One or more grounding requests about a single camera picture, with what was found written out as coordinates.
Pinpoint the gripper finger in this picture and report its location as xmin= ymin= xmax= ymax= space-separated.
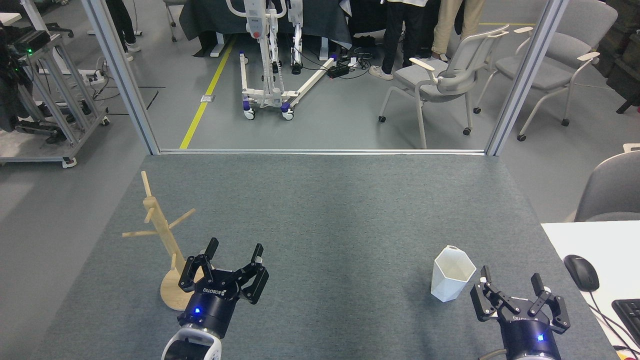
xmin=530 ymin=273 xmax=571 ymax=335
xmin=470 ymin=266 xmax=516 ymax=322
xmin=178 ymin=237 xmax=220 ymax=293
xmin=235 ymin=243 xmax=269 ymax=306

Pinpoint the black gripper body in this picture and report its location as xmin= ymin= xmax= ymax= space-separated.
xmin=495 ymin=296 xmax=562 ymax=355
xmin=177 ymin=270 xmax=246 ymax=340

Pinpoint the white hexagonal cup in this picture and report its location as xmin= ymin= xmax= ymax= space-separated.
xmin=431 ymin=245 xmax=477 ymax=303

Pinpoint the wooden cup rack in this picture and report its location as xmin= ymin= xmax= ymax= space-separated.
xmin=122 ymin=171 xmax=207 ymax=312

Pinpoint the black computer mouse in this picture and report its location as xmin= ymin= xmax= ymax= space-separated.
xmin=563 ymin=254 xmax=600 ymax=293

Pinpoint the black keyboard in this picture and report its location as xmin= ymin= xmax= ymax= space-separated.
xmin=611 ymin=298 xmax=640 ymax=347

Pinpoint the grey shell chair back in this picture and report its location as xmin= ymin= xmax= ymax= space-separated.
xmin=574 ymin=144 xmax=640 ymax=222

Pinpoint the white stand on wheels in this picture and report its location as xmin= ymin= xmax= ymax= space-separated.
xmin=225 ymin=0 xmax=341 ymax=121

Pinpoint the metal equipment cart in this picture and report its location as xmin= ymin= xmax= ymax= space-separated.
xmin=0 ymin=30 xmax=111 ymax=168

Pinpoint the grey chair with white armrests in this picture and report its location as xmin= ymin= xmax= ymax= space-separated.
xmin=378 ymin=24 xmax=511 ymax=150

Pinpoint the grey chair with padded backrest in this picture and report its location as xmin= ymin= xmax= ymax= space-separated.
xmin=472 ymin=0 xmax=618 ymax=142

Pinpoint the table with dark cloth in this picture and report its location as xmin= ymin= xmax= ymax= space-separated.
xmin=179 ymin=0 xmax=353 ymax=58

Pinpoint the person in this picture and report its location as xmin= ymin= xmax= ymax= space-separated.
xmin=105 ymin=0 xmax=142 ymax=62
xmin=431 ymin=0 xmax=487 ymax=62
xmin=368 ymin=0 xmax=441 ymax=81

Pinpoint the black box with green light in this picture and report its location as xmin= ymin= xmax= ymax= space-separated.
xmin=12 ymin=30 xmax=51 ymax=55

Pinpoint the black mouse cable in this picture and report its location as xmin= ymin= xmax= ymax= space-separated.
xmin=587 ymin=290 xmax=640 ymax=351

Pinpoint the silver frame rail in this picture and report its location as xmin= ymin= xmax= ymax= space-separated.
xmin=159 ymin=148 xmax=487 ymax=156

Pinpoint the silver frame post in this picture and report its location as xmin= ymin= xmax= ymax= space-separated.
xmin=80 ymin=0 xmax=161 ymax=156
xmin=485 ymin=0 xmax=570 ymax=157

